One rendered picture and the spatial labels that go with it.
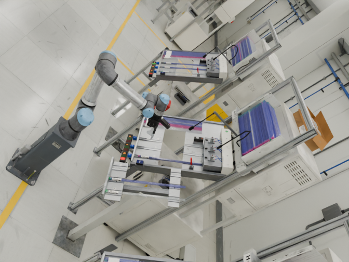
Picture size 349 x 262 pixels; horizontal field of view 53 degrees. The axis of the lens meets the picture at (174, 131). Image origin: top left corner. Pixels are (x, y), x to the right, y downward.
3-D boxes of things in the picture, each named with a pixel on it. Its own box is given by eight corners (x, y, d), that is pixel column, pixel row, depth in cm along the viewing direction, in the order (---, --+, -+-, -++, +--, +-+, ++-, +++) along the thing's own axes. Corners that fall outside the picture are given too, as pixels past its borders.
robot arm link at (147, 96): (143, 97, 237) (158, 102, 239) (144, 88, 245) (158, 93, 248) (139, 106, 242) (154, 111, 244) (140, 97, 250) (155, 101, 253)
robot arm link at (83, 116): (67, 125, 237) (79, 114, 231) (71, 112, 247) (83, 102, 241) (81, 134, 243) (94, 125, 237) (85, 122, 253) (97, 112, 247)
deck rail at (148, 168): (130, 169, 260) (130, 163, 256) (130, 167, 262) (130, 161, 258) (225, 182, 259) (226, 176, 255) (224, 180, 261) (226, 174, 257)
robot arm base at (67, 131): (55, 131, 240) (64, 123, 235) (62, 118, 252) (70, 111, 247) (73, 144, 246) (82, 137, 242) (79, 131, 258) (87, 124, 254)
